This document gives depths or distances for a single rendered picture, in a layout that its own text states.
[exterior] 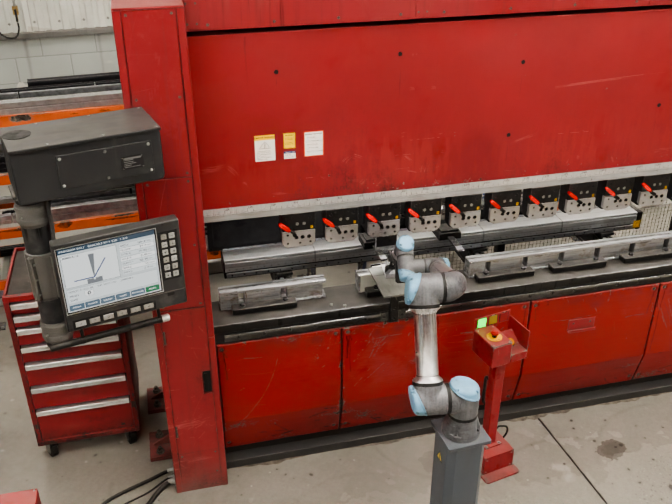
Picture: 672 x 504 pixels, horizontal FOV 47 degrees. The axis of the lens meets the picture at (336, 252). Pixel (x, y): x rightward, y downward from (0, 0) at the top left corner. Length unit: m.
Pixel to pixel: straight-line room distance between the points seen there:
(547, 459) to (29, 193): 2.83
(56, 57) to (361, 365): 4.48
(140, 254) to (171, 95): 0.59
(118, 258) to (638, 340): 2.82
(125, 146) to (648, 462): 3.02
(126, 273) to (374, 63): 1.31
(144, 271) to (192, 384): 0.83
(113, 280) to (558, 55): 2.10
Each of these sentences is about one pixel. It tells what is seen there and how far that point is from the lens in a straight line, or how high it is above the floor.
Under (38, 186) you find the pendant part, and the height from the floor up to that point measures 1.81.
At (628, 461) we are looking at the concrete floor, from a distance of 4.38.
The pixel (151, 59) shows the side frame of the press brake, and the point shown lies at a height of 2.12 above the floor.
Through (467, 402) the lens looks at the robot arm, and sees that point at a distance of 3.01.
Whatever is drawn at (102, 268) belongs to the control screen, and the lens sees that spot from 2.89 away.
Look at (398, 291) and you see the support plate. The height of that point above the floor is 1.00.
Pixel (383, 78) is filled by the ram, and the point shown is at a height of 1.92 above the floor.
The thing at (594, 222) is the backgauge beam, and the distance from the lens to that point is 4.45.
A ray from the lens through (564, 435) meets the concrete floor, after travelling 4.43.
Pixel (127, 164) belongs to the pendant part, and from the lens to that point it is 2.78.
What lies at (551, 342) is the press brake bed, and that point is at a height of 0.49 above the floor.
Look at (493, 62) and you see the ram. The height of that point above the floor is 1.96.
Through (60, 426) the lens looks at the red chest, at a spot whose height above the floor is 0.22.
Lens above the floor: 2.87
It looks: 29 degrees down
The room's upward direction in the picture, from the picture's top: straight up
